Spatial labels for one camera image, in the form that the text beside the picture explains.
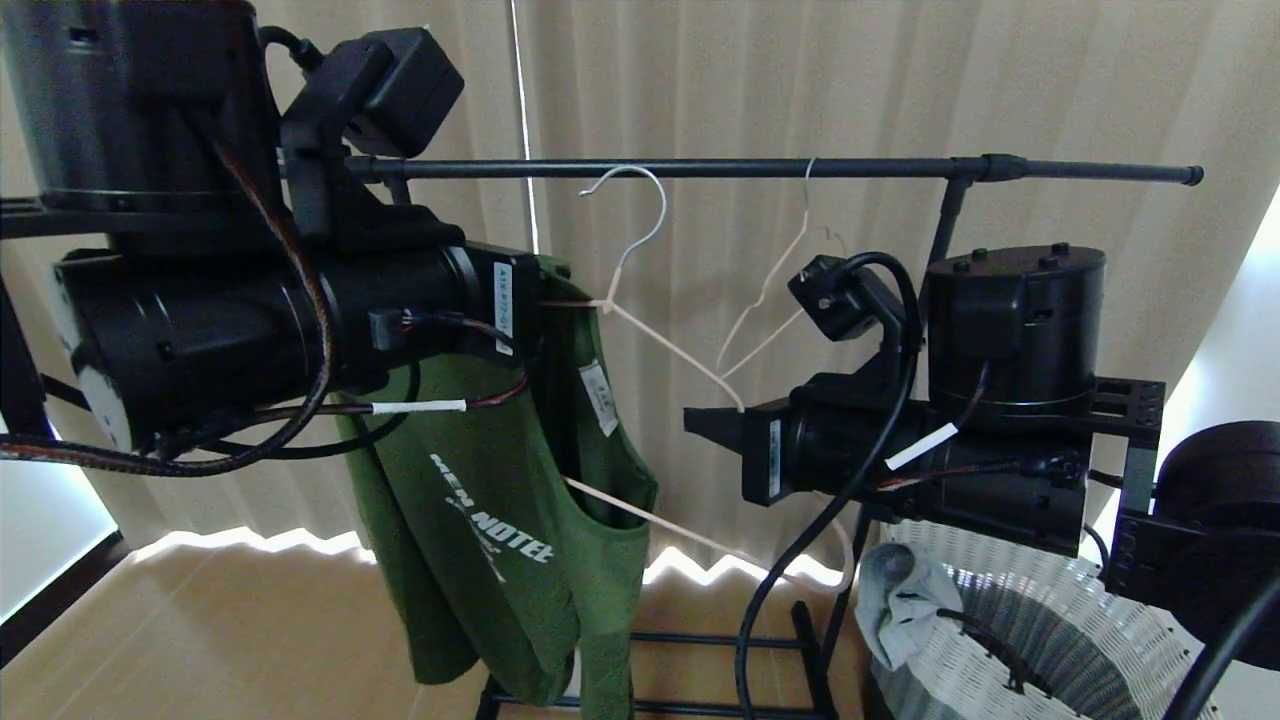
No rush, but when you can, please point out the beige curtain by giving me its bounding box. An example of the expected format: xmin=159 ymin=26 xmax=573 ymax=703
xmin=0 ymin=0 xmax=1280 ymax=591

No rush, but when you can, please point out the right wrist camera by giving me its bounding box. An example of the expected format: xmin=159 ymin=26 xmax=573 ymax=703
xmin=787 ymin=254 xmax=909 ymax=401

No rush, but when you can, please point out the pale grey garment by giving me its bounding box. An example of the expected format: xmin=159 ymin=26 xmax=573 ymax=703
xmin=855 ymin=542 xmax=967 ymax=673

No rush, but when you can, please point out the pink clothes hanger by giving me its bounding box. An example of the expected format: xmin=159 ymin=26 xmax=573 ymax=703
xmin=545 ymin=165 xmax=856 ymax=593
xmin=714 ymin=157 xmax=851 ymax=383

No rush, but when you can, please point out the white laundry basket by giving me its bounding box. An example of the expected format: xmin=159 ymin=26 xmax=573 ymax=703
xmin=862 ymin=518 xmax=1223 ymax=720

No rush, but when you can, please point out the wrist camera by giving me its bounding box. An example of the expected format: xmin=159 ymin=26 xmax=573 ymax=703
xmin=280 ymin=27 xmax=466 ymax=251
xmin=787 ymin=254 xmax=909 ymax=401

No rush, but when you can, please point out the black clothes rack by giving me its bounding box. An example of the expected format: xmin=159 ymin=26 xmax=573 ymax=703
xmin=345 ymin=153 xmax=1205 ymax=720

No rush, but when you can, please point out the green long-sleeved shirt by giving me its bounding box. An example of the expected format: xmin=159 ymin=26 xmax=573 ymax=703
xmin=333 ymin=255 xmax=660 ymax=720

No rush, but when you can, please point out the black cable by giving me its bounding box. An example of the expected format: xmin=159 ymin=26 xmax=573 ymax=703
xmin=735 ymin=250 xmax=1280 ymax=720
xmin=190 ymin=25 xmax=423 ymax=464

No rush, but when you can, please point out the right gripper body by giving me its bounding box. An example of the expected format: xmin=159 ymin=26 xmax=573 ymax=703
xmin=744 ymin=396 xmax=1091 ymax=557

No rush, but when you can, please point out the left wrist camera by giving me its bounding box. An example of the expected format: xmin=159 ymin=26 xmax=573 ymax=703
xmin=280 ymin=27 xmax=466 ymax=251

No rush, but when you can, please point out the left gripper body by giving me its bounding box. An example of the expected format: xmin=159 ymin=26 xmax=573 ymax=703
xmin=52 ymin=240 xmax=547 ymax=456

